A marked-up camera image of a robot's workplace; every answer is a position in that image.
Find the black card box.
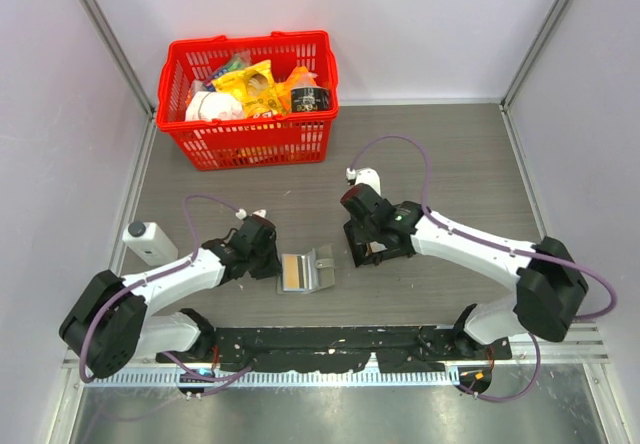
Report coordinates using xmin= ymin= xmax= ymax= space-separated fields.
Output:
xmin=343 ymin=221 xmax=415 ymax=268

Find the gold credit card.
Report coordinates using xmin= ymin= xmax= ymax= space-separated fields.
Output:
xmin=282 ymin=254 xmax=304 ymax=292

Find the grey leather card holder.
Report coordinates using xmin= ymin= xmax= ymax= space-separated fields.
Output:
xmin=277 ymin=245 xmax=336 ymax=295

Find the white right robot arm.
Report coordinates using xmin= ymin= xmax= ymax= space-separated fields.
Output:
xmin=340 ymin=183 xmax=588 ymax=359

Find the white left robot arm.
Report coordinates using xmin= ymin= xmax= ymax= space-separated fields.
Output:
xmin=59 ymin=214 xmax=282 ymax=383

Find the red plastic shopping basket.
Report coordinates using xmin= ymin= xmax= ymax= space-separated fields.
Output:
xmin=156 ymin=30 xmax=339 ymax=171

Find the white device with grey button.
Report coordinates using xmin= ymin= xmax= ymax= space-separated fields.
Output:
xmin=122 ymin=220 xmax=178 ymax=266

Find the black labelled bottle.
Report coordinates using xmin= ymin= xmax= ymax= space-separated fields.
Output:
xmin=290 ymin=86 xmax=331 ymax=113

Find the white crumpled plastic bag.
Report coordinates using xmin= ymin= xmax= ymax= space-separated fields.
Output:
xmin=185 ymin=91 xmax=245 ymax=122

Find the orange snack packet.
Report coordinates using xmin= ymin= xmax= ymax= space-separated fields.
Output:
xmin=275 ymin=66 xmax=317 ymax=113

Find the yellow snack bag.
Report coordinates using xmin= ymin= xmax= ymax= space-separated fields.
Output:
xmin=213 ymin=59 xmax=285 ymax=118

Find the green blue snack packet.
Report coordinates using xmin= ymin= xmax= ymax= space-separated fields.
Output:
xmin=203 ymin=51 xmax=251 ymax=92

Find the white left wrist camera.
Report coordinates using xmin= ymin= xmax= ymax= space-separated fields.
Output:
xmin=235 ymin=208 xmax=267 ymax=220

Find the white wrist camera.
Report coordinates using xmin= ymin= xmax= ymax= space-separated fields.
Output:
xmin=235 ymin=208 xmax=267 ymax=220
xmin=345 ymin=167 xmax=382 ymax=197

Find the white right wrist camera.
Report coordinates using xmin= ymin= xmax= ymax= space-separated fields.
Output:
xmin=345 ymin=167 xmax=382 ymax=197

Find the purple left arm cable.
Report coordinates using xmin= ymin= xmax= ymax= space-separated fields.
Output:
xmin=79 ymin=194 xmax=246 ymax=384

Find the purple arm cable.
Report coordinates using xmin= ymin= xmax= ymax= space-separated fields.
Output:
xmin=79 ymin=194 xmax=246 ymax=384
xmin=349 ymin=135 xmax=617 ymax=320

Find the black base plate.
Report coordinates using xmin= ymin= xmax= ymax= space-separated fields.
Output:
xmin=173 ymin=326 xmax=512 ymax=374

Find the white slotted cable duct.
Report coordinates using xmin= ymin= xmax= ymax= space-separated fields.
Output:
xmin=90 ymin=365 xmax=459 ymax=388

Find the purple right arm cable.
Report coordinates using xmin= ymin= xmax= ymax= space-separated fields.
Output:
xmin=349 ymin=135 xmax=617 ymax=320

